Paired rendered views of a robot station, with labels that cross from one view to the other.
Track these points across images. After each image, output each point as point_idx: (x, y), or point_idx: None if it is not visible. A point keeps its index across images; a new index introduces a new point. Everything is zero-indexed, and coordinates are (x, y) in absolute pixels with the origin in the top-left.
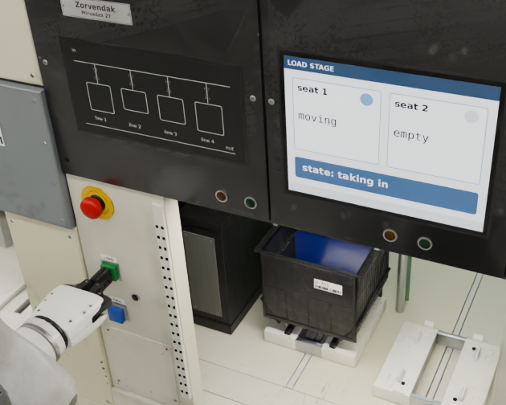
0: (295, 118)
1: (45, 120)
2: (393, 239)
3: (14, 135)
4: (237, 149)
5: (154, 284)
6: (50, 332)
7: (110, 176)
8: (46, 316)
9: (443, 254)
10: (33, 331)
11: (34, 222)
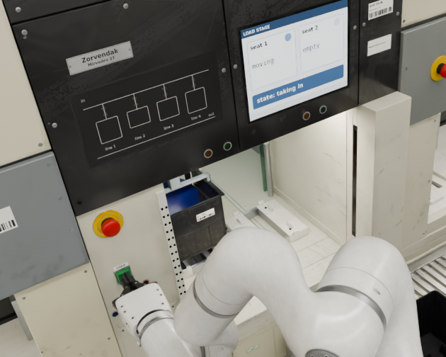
0: (250, 70)
1: (61, 177)
2: (309, 116)
3: (28, 209)
4: (216, 112)
5: (160, 260)
6: (167, 314)
7: (121, 192)
8: (144, 314)
9: (331, 110)
10: (161, 320)
11: (49, 282)
